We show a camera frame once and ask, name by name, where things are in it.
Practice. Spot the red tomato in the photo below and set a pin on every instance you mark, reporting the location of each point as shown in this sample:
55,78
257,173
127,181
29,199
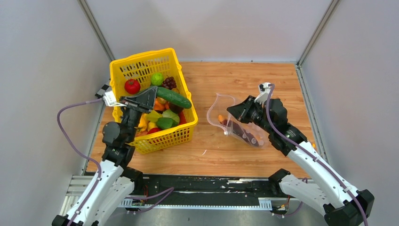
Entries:
132,86

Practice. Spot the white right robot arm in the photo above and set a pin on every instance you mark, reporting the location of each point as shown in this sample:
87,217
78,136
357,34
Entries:
337,200

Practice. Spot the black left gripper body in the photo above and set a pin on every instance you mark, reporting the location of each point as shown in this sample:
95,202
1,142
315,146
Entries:
133,113

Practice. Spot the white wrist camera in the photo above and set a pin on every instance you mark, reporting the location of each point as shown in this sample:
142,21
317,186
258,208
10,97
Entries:
110,99
264,90

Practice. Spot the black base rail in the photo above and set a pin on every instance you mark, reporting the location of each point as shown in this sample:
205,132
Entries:
201,191

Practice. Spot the yellow plastic basket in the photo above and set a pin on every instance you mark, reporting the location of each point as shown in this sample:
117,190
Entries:
141,67

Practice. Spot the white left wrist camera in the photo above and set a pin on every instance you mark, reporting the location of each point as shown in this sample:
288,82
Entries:
110,99

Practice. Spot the yellow bell pepper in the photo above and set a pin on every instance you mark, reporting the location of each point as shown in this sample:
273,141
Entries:
142,126

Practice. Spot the dark purple mangosteen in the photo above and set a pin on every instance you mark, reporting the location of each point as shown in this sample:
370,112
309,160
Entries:
174,108

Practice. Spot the red chili pepper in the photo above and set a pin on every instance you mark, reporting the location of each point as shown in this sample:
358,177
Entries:
154,130

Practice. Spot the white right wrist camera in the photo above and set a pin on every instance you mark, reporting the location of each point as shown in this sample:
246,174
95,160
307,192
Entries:
264,90

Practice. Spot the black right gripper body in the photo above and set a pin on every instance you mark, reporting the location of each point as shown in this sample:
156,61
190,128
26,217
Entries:
254,116

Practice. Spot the green cucumber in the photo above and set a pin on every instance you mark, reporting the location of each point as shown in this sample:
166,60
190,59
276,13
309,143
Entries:
173,97

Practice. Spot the dark purple grapes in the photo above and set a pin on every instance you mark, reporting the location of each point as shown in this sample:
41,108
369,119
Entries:
169,83

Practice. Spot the green leafy vegetable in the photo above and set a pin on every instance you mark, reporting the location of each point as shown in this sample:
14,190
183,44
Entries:
170,114

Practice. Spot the black white checkerboard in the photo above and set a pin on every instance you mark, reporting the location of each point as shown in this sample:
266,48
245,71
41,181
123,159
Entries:
100,93

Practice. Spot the green bell pepper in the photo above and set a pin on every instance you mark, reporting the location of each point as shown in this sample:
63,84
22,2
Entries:
164,123

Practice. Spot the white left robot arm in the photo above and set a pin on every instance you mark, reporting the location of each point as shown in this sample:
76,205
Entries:
114,180

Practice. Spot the clear zip top bag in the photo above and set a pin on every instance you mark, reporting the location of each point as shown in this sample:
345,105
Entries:
219,107

